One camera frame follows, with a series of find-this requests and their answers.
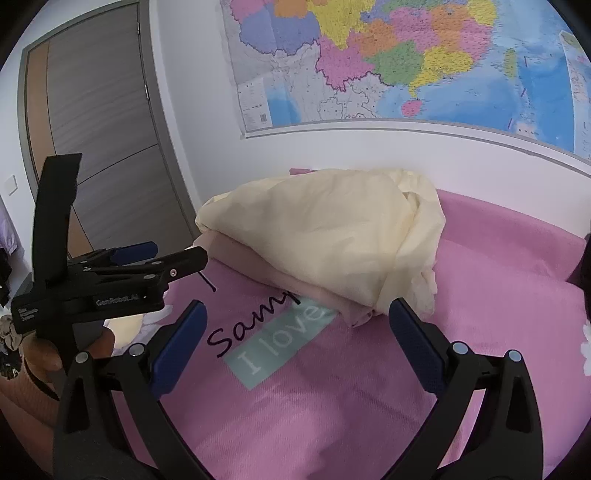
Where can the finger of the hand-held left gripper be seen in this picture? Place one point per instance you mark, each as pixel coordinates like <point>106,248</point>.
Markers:
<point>134,251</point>
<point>184,262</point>

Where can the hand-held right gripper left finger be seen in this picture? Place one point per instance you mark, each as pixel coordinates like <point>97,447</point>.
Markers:
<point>180,350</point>

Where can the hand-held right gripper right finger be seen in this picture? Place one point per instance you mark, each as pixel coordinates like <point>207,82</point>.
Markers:
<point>415,341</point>

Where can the pink garment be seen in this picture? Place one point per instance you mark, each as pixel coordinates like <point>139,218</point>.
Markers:
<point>277,277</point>

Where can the cream garment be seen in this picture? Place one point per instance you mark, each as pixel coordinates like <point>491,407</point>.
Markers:
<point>323,226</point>

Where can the person's left forearm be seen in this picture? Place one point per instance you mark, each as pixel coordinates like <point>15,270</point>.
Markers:
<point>23,410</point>

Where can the person's left hand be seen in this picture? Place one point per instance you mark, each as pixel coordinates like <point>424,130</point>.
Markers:
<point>39,357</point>

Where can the pink printed blanket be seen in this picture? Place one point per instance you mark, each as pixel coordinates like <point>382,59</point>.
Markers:
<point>369,406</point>

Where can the lilac garment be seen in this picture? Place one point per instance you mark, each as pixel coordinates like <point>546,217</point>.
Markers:
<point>7,230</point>

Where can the grey wooden door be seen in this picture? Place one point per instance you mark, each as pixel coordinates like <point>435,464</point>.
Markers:
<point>101,115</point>

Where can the black garment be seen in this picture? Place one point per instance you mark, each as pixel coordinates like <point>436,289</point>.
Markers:
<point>582,277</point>

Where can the small white light switch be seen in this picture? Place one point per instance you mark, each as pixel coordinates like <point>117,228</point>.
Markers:
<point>10,184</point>

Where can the colourful wall map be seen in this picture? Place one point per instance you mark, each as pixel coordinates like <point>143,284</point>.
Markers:
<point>392,60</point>

